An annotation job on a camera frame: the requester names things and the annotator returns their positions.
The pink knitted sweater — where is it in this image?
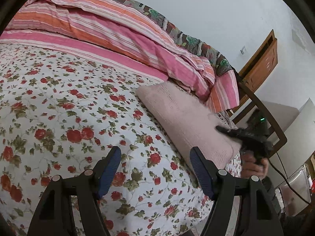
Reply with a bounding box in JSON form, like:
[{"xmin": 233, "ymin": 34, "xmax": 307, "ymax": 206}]
[{"xmin": 136, "ymin": 82, "xmax": 241, "ymax": 177}]

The person's right hand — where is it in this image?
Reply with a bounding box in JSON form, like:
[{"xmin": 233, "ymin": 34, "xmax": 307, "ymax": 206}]
[{"xmin": 241, "ymin": 152, "xmax": 269, "ymax": 180}]

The white cabinet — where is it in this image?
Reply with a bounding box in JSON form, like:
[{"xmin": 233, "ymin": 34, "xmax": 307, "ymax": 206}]
[{"xmin": 231, "ymin": 98, "xmax": 315, "ymax": 217}]

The brown wooden door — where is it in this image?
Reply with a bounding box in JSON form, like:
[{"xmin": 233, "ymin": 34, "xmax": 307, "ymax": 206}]
[{"xmin": 231, "ymin": 29, "xmax": 279, "ymax": 114}]

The dark floral patterned blanket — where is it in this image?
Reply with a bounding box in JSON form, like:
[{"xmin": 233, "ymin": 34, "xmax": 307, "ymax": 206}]
[{"xmin": 113, "ymin": 0, "xmax": 234, "ymax": 76}]

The white floral bed sheet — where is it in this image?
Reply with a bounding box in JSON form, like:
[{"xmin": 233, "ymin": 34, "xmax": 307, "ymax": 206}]
[{"xmin": 1, "ymin": 44, "xmax": 212, "ymax": 235}]

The pink orange striped quilt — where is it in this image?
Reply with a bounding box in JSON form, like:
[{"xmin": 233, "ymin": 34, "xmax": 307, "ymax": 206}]
[{"xmin": 1, "ymin": 0, "xmax": 239, "ymax": 112}]

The black cable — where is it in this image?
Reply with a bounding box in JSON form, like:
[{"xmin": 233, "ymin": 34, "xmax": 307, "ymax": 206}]
[{"xmin": 266, "ymin": 151, "xmax": 312, "ymax": 206}]

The white wall switch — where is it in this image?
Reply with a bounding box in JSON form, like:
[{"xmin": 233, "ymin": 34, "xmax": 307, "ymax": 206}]
[{"xmin": 240, "ymin": 46, "xmax": 247, "ymax": 55}]

